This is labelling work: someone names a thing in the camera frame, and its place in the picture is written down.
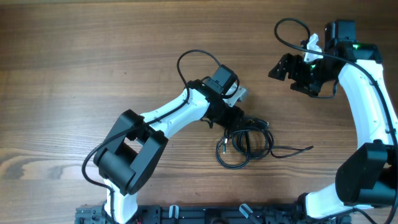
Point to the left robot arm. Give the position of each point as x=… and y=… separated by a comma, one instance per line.
x=216, y=86

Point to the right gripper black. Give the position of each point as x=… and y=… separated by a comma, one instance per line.
x=298, y=73

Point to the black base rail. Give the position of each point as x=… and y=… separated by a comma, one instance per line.
x=278, y=214

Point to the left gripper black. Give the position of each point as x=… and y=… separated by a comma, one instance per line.
x=236, y=119

